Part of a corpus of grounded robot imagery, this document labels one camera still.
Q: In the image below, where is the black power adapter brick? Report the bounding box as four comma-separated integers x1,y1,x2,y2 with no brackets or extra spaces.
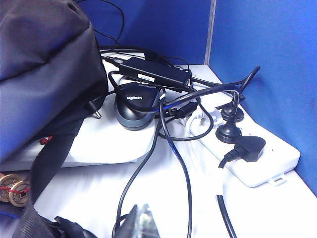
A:
118,57,193,94

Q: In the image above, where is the white flat box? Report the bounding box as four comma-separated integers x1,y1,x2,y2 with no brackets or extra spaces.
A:
1,60,160,172

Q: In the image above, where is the black barrel plug cable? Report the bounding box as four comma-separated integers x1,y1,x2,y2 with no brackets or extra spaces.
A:
85,91,114,120

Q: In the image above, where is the angular black plug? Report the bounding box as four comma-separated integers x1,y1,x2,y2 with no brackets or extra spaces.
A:
217,135,267,169

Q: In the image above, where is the round black plug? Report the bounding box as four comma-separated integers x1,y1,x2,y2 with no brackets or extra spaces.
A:
220,103,245,122
215,121,243,143

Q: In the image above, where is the gray partition post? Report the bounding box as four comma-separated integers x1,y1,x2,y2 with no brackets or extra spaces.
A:
205,0,217,65

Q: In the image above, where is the dark gray backpack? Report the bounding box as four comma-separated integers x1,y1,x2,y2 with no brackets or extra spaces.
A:
0,0,109,238

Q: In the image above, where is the black looped cable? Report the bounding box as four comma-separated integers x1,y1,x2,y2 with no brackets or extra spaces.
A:
111,119,160,238

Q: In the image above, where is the black adapter input connector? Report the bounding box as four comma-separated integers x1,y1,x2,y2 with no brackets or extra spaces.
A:
102,56,124,67

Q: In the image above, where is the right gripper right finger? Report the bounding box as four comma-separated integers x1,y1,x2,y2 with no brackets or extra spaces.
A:
139,203,159,238

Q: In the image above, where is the black Logitech mouse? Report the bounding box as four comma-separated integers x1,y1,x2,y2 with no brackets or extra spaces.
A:
114,81,161,131

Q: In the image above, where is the white power strip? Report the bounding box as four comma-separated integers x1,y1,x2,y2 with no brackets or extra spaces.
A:
179,99,302,188

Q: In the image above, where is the short thick black cable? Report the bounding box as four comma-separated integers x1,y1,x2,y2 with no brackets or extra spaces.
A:
216,194,238,238

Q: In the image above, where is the thin black cable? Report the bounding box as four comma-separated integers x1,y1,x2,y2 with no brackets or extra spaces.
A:
74,0,125,45

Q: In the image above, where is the white cable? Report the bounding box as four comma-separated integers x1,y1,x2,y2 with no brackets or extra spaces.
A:
184,109,213,142

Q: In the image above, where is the brass coins red cord charm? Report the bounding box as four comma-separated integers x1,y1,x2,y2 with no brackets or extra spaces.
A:
0,135,54,208

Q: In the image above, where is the thick black cable blue sheen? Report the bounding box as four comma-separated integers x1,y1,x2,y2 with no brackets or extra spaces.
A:
159,88,241,238

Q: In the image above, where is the black ferrite cable bead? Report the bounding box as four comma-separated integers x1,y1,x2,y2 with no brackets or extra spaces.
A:
170,101,199,119

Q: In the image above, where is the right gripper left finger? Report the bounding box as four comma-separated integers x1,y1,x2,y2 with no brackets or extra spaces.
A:
112,204,140,238

